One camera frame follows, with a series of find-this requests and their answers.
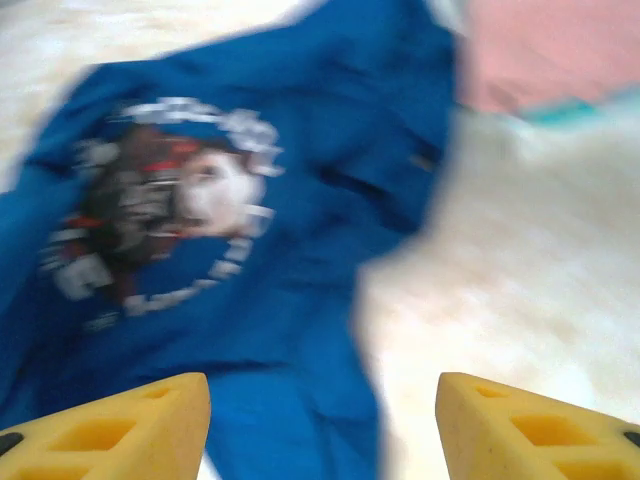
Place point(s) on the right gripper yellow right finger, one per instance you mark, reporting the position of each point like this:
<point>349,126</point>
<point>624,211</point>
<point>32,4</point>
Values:
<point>525,440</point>

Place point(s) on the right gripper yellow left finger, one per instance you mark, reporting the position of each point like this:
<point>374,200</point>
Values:
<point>115,435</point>

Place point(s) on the blue printed t-shirt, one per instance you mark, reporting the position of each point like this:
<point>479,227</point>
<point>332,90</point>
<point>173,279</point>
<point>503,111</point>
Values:
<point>310,200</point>

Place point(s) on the teal folded t-shirt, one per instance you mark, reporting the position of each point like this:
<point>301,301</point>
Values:
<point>560,111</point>

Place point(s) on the pink folded t-shirt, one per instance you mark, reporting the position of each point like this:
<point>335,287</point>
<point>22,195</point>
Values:
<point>550,50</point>

